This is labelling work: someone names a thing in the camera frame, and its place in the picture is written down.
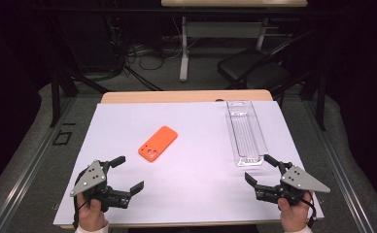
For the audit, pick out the metal floor rail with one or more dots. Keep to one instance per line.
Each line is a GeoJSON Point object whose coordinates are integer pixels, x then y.
{"type": "Point", "coordinates": [342, 174]}
{"type": "Point", "coordinates": [27, 174]}

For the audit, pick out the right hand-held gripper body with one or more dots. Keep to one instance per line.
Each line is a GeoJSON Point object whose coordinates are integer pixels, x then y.
{"type": "Point", "coordinates": [301, 181]}

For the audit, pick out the person's left hand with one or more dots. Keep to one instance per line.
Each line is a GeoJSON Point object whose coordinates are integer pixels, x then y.
{"type": "Point", "coordinates": [91, 215]}

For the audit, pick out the person's right hand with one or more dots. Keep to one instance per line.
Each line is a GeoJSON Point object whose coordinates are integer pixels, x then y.
{"type": "Point", "coordinates": [295, 216]}

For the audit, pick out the black folding chair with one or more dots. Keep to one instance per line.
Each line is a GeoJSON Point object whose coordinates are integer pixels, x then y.
{"type": "Point", "coordinates": [254, 69]}

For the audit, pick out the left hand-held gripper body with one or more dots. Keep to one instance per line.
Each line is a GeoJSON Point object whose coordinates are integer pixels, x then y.
{"type": "Point", "coordinates": [91, 176]}

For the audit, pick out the white paper sheet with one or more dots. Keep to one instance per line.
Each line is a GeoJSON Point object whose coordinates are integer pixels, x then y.
{"type": "Point", "coordinates": [193, 184]}

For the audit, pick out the orange phone case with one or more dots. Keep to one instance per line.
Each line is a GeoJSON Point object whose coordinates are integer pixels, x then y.
{"type": "Point", "coordinates": [157, 144]}

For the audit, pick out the white-legged desk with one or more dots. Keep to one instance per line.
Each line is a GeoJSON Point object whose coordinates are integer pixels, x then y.
{"type": "Point", "coordinates": [222, 29]}

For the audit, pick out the clear plastic packaging tray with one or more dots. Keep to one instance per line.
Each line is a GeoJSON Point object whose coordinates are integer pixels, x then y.
{"type": "Point", "coordinates": [246, 136]}

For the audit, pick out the black metal stand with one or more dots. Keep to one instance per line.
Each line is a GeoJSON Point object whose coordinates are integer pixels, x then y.
{"type": "Point", "coordinates": [55, 97]}
{"type": "Point", "coordinates": [321, 100]}

